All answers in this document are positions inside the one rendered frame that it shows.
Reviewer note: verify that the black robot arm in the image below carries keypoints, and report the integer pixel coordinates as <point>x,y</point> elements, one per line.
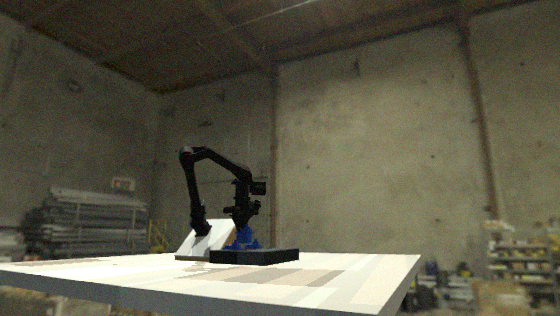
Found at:
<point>245,184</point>

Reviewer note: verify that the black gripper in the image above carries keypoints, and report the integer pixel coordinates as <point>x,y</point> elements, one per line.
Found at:
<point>240,216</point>

